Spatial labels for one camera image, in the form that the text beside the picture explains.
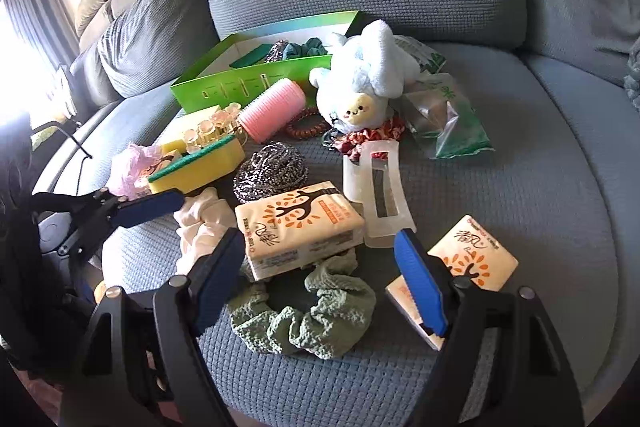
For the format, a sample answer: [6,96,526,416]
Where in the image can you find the brown spiral hair tie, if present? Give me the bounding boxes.
[285,107,331,138]

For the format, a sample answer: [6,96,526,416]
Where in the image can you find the green cardboard box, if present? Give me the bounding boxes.
[170,10,376,115]

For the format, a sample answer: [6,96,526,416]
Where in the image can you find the yellow sponge with green pad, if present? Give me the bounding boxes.
[160,109,221,155]
[230,47,273,68]
[147,134,246,195]

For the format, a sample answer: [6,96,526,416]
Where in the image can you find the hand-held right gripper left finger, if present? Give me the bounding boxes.
[60,227,247,427]

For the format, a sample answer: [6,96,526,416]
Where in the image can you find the teal scrunchie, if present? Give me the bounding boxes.
[282,36,331,58]

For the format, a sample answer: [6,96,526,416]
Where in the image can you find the grey sofa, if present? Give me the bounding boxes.
[30,0,640,427]

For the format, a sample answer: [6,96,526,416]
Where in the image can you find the pink mesh scrunchie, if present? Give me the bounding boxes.
[107,142,166,198]

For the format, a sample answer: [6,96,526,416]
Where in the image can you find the clear pink hair claw clip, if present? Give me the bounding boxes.
[182,102,248,152]

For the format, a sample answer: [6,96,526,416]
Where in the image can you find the red scrunchie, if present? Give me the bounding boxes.
[332,117,406,158]

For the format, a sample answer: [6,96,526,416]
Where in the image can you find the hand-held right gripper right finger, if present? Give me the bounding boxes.
[393,228,586,427]

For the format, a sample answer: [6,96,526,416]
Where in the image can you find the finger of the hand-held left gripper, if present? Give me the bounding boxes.
[31,187,187,273]

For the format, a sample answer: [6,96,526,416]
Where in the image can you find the green clear zip bag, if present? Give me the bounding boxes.
[395,34,448,78]
[390,74,496,160]

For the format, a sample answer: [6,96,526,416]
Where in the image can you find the white and blue plush toy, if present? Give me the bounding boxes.
[308,19,423,130]

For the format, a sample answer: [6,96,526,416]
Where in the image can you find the black cable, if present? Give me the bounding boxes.
[30,121,96,160]

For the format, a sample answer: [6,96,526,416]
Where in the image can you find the steel wool scrubber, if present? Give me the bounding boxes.
[262,39,291,62]
[234,143,308,205]

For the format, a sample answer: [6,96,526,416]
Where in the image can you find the cream scrunchie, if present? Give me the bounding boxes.
[174,187,241,275]

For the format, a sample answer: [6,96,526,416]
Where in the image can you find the pink hair roller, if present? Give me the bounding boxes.
[237,78,306,142]

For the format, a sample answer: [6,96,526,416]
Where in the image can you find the cream tissue pack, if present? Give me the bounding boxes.
[235,181,366,282]
[385,274,451,352]
[427,214,519,293]

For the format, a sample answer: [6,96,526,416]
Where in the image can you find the sage green scrunchie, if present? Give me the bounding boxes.
[227,252,377,360]

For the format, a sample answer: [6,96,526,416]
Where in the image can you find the translucent white hair claw clip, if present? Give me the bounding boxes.
[342,139,417,249]

